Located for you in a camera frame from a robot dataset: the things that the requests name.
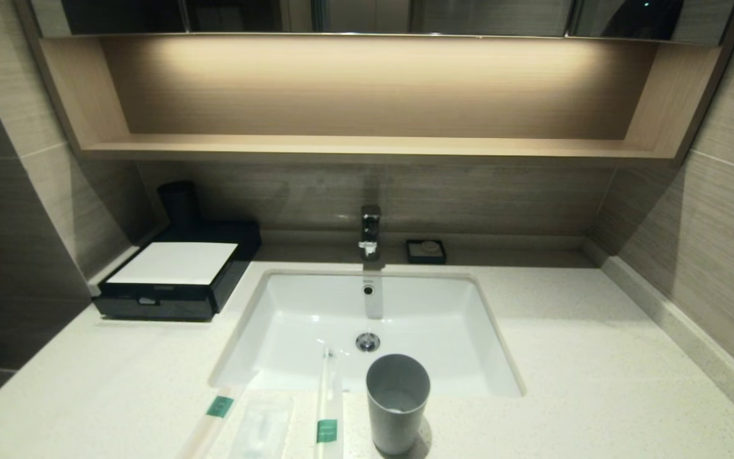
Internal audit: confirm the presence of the black amenity drawer box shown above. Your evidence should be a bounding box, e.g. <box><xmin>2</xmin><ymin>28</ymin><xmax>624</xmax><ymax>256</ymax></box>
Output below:
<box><xmin>92</xmin><ymin>220</ymin><xmax>263</xmax><ymax>321</ymax></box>
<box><xmin>92</xmin><ymin>284</ymin><xmax>217</xmax><ymax>321</ymax></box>

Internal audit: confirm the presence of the wide paper pack green label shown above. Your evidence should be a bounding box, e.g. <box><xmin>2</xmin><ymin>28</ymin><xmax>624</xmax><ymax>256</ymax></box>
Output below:
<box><xmin>176</xmin><ymin>384</ymin><xmax>248</xmax><ymax>459</ymax></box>

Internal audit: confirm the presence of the chrome faucet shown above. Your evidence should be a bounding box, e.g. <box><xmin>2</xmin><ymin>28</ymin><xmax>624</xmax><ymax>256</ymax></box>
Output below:
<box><xmin>359</xmin><ymin>205</ymin><xmax>382</xmax><ymax>261</ymax></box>

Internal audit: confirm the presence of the black soap dish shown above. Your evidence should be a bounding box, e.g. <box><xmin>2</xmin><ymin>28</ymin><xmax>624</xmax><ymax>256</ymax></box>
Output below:
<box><xmin>405</xmin><ymin>238</ymin><xmax>448</xmax><ymax>265</ymax></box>

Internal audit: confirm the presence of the white ceramic sink basin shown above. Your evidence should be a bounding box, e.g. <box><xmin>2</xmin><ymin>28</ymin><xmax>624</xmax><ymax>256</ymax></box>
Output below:
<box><xmin>208</xmin><ymin>268</ymin><xmax>526</xmax><ymax>399</ymax></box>

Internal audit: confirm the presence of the slim toothbrush pack green label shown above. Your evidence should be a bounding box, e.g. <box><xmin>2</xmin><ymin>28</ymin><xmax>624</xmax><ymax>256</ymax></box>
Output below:
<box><xmin>314</xmin><ymin>344</ymin><xmax>346</xmax><ymax>459</ymax></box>

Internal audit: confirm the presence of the grey plastic cup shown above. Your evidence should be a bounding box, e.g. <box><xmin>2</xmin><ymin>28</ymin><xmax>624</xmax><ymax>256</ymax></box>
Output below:
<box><xmin>366</xmin><ymin>354</ymin><xmax>431</xmax><ymax>456</ymax></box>

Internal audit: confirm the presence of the black cylindrical cup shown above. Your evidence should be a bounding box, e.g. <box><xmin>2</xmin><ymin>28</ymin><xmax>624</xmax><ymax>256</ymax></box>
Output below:
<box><xmin>157</xmin><ymin>180</ymin><xmax>202</xmax><ymax>234</ymax></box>

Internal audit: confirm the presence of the clear plastic packet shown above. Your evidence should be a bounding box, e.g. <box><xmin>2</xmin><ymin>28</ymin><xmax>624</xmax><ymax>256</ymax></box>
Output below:
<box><xmin>227</xmin><ymin>394</ymin><xmax>296</xmax><ymax>459</ymax></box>

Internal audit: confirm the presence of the mirror cabinet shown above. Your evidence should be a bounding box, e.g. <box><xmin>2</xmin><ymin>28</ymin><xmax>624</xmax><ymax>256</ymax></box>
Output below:
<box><xmin>26</xmin><ymin>0</ymin><xmax>734</xmax><ymax>45</ymax></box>

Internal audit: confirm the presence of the wooden wall shelf niche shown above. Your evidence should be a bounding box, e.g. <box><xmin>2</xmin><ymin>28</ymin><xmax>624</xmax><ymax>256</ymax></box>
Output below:
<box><xmin>13</xmin><ymin>32</ymin><xmax>734</xmax><ymax>168</ymax></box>

